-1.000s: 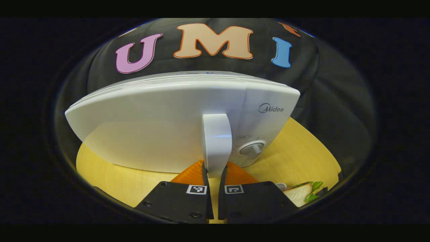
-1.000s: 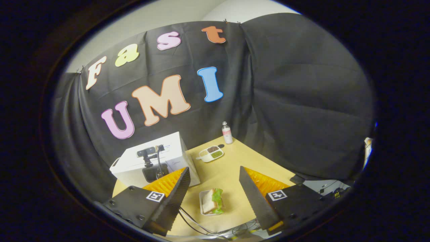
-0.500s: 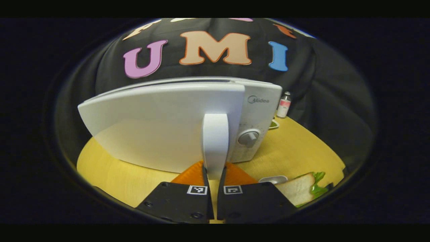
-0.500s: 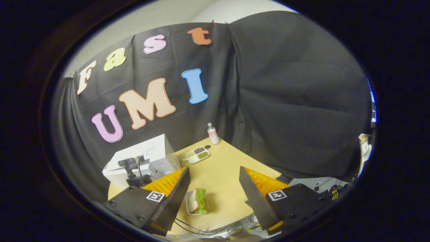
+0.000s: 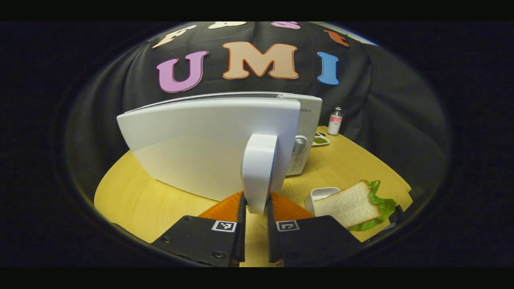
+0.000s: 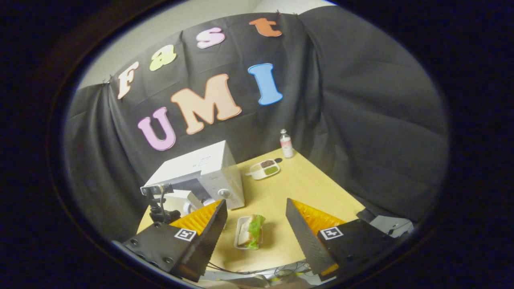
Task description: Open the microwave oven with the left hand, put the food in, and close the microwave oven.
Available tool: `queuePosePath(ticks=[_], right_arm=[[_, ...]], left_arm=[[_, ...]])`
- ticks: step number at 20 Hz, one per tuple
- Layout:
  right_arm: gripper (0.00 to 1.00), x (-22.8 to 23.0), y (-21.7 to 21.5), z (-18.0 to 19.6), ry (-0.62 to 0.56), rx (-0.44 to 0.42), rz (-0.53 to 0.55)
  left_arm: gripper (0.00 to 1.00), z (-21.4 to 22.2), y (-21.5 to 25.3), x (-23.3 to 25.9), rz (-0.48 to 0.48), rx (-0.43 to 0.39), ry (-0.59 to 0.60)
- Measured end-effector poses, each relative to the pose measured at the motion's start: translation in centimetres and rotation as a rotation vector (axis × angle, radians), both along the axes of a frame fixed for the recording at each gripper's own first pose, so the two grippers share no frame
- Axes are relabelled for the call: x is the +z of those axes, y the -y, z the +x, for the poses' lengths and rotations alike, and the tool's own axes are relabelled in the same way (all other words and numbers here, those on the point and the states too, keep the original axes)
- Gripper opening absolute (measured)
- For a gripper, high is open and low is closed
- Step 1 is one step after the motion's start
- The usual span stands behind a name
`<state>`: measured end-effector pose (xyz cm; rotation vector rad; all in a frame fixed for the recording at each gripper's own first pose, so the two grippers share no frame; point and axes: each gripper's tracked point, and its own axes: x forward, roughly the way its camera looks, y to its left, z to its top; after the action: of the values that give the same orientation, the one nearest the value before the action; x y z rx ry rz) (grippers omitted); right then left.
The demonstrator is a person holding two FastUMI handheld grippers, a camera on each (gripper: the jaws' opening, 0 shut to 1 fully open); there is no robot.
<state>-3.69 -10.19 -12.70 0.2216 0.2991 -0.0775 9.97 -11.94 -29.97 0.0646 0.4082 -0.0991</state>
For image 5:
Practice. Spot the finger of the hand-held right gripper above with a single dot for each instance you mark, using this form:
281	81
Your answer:
398	213

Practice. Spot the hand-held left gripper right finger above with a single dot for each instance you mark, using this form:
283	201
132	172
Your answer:
272	237

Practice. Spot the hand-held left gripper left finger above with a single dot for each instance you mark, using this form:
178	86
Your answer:
241	237

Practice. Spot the lettuce bread sandwich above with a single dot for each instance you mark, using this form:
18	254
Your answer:
349	204

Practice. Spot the white microwave oven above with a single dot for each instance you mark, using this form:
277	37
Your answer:
200	140

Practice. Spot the white rectangular tray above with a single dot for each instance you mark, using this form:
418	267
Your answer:
317	194

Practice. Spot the white divided seasoning dish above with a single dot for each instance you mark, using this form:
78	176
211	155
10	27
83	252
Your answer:
320	140

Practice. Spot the small clear bottle pink label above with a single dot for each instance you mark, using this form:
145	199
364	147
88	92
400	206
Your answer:
334	122

